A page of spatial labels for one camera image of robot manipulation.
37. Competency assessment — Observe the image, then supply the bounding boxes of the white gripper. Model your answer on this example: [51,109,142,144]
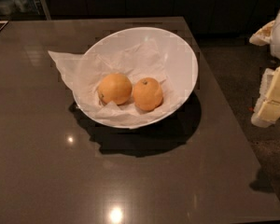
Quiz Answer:
[249,13,280,128]

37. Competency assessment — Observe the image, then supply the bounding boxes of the orange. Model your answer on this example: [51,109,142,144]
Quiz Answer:
[97,74,133,105]
[133,77,163,111]

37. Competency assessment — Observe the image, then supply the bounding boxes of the white bowl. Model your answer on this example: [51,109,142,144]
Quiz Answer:
[72,26,199,130]

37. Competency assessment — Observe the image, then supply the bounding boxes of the white paper liner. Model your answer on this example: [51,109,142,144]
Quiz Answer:
[49,39,178,128]

